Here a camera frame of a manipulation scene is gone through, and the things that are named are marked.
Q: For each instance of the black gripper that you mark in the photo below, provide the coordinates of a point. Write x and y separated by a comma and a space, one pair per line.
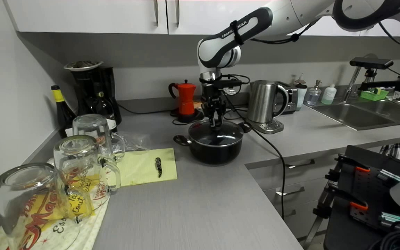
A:
215, 91

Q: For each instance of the glass lid with black knob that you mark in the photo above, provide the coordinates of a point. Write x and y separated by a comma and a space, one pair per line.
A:
216, 134

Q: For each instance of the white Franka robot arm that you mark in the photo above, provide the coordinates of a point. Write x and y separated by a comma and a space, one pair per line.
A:
223, 46

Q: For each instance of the red moka pot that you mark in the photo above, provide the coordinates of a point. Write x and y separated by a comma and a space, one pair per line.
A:
187, 97

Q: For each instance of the black cooking pot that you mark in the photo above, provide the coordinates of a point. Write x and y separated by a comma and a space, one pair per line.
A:
215, 154

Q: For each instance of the black round trivet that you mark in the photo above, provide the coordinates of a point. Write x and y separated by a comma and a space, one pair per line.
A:
184, 118

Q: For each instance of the stainless steel electric kettle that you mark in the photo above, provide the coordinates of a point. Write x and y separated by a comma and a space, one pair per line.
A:
260, 104

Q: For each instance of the clear plastic wrap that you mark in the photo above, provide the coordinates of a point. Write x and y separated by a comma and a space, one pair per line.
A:
138, 140

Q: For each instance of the clear soap bottle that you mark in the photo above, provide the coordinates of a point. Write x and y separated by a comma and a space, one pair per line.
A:
313, 94

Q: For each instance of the grey lower drawer cabinet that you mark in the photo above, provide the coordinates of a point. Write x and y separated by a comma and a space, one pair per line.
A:
298, 184

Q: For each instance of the white soap bottle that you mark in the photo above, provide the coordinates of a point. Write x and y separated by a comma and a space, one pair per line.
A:
328, 93

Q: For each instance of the black coffee maker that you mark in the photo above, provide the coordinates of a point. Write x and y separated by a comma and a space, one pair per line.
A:
97, 91

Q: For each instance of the small clear glass mug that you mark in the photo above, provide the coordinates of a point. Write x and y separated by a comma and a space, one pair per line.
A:
91, 126

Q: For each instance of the stainless steel sink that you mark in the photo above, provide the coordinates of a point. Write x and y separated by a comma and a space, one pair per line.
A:
362, 112

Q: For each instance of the dark wine bottle yellow cap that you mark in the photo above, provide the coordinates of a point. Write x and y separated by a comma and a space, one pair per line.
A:
63, 111

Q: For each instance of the green sponge holder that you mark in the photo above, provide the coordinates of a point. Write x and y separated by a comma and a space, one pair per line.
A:
374, 93

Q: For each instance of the black stand with orange clamps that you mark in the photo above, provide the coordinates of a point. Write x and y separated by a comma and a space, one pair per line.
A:
362, 194

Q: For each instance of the wide white cabinet door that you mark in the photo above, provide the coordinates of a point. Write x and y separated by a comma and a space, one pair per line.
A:
84, 14

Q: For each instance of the upturned drinking glasses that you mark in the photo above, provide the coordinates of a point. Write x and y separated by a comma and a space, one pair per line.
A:
66, 233

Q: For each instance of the large clear glass mug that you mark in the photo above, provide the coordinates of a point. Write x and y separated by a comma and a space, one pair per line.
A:
24, 198

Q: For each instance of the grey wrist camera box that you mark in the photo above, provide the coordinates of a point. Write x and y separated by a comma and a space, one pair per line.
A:
233, 82

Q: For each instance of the black camera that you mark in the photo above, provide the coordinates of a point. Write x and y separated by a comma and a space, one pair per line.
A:
372, 62

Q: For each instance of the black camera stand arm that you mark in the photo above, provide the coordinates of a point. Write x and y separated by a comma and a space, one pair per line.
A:
381, 84

